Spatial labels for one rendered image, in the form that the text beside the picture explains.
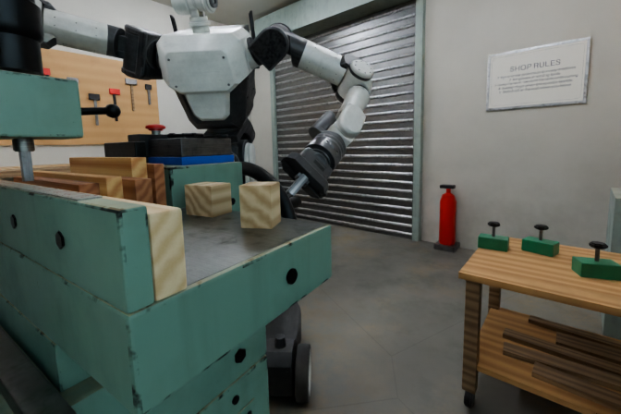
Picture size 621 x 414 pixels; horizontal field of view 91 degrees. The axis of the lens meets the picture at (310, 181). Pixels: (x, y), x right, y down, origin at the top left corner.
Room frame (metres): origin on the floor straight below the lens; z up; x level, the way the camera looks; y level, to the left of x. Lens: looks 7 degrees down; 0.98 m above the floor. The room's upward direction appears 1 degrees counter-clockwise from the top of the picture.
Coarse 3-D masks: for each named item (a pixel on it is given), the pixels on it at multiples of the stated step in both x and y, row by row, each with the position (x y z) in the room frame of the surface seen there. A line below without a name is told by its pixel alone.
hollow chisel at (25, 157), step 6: (24, 156) 0.36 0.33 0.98; (30, 156) 0.36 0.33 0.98; (24, 162) 0.36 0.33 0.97; (30, 162) 0.36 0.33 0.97; (24, 168) 0.36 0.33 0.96; (30, 168) 0.36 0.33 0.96; (24, 174) 0.35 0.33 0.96; (30, 174) 0.36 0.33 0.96; (24, 180) 0.35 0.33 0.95; (30, 180) 0.36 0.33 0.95
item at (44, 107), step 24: (0, 72) 0.33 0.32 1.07; (0, 96) 0.32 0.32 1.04; (24, 96) 0.34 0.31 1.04; (48, 96) 0.36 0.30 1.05; (72, 96) 0.38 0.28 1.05; (0, 120) 0.32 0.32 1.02; (24, 120) 0.34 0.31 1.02; (48, 120) 0.35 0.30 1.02; (72, 120) 0.37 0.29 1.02; (24, 144) 0.35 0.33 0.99
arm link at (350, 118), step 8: (344, 104) 0.87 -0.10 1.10; (352, 104) 0.83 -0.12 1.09; (344, 112) 0.80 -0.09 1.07; (352, 112) 0.81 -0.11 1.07; (360, 112) 0.83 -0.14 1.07; (344, 120) 0.77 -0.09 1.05; (352, 120) 0.79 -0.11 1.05; (360, 120) 0.81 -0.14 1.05; (344, 128) 0.77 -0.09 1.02; (352, 128) 0.77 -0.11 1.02; (360, 128) 0.80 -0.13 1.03; (352, 136) 0.78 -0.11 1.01
